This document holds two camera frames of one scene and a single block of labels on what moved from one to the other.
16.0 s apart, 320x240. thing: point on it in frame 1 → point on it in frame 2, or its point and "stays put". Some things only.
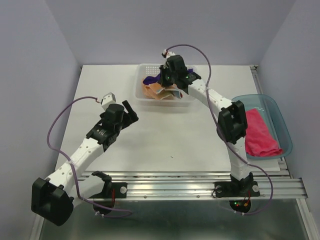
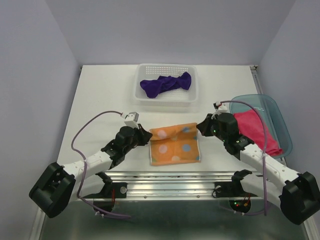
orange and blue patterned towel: x=157 y=91 → x=174 y=145
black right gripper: x=164 y=68 → x=203 y=126
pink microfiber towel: x=259 y=141 stays put
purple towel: x=157 y=78 → x=164 y=84
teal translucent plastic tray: x=274 y=118 stays put
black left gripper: x=129 y=117 → x=144 y=136
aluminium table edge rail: x=189 y=185 stays put
